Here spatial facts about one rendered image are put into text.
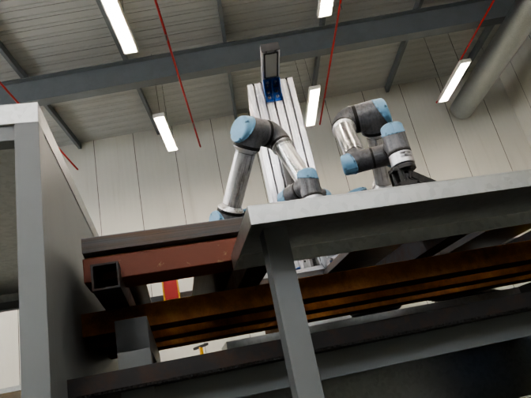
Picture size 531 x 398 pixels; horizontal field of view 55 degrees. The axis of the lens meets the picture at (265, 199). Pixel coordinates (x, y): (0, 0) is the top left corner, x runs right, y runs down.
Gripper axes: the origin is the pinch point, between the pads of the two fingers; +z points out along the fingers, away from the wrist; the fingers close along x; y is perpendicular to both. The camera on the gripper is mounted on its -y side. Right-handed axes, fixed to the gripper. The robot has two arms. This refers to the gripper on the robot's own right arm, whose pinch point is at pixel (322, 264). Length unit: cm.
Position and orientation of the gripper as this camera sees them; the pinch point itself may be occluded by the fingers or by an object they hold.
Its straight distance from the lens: 174.7
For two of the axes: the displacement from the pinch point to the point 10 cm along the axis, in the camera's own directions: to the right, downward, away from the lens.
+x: -1.5, 3.8, 9.1
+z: 1.9, 9.2, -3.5
